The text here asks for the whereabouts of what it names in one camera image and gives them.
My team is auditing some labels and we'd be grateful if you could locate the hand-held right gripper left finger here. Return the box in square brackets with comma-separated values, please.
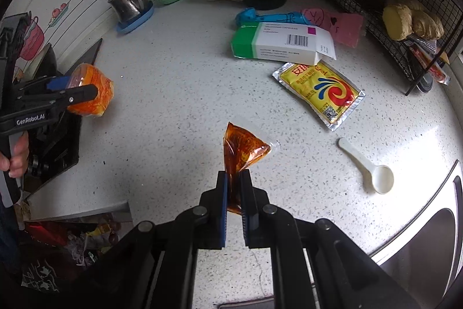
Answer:
[78, 169, 229, 309]

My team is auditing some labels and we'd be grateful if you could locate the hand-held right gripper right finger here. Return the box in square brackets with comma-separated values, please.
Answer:
[239, 169, 424, 309]

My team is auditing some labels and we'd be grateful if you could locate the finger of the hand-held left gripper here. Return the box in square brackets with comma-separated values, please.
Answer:
[45, 84, 99, 111]
[45, 76, 73, 92]

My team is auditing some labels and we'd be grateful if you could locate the orange jelly cup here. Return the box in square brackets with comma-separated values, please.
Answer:
[67, 63, 115, 118]

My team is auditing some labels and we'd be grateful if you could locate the orange sauce packet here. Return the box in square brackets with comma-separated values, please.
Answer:
[222, 121, 281, 213]

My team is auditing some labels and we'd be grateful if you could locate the yellow foil packet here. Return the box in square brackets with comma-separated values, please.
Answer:
[272, 62, 366, 131]

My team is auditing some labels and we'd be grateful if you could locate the green and white medicine box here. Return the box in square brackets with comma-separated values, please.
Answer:
[231, 22, 338, 66]

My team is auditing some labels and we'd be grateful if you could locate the blue and pink plastic wrapper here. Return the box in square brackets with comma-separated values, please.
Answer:
[235, 7, 364, 48]

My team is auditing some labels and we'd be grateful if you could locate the person's left hand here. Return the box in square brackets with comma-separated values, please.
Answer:
[0, 133, 30, 179]

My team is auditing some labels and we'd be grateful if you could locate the black glass gas stove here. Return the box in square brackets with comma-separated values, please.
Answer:
[22, 37, 104, 194]

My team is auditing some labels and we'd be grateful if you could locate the blue plastic tray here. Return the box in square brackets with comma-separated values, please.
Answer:
[116, 1, 155, 34]

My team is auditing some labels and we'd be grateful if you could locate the small steel teapot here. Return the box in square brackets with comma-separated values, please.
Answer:
[108, 0, 150, 25]

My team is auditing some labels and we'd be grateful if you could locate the red plastic bag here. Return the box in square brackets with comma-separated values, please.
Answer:
[25, 220, 73, 252]

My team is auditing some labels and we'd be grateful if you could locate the small white plastic scoop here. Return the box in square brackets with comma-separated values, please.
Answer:
[338, 137, 395, 194]

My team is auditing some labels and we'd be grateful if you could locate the stainless steel sink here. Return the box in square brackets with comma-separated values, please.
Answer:
[372, 160, 463, 309]

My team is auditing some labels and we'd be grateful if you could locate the red striped packet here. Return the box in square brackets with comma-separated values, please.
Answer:
[405, 34, 453, 85]

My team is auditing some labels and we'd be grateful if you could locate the ginger root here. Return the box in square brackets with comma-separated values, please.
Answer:
[409, 0, 445, 40]
[383, 3, 415, 41]

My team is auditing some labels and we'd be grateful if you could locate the black wire rack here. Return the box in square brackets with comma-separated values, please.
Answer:
[286, 0, 463, 96]

